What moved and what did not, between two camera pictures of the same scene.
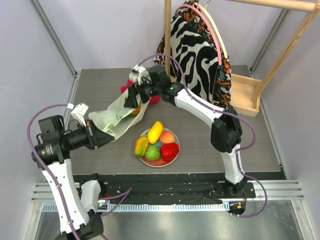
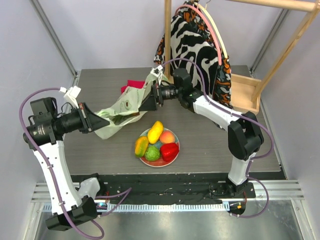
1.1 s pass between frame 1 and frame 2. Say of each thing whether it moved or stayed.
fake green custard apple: stayed
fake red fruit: stayed
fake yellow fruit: stayed
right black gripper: moved
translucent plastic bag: moved
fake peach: stayed
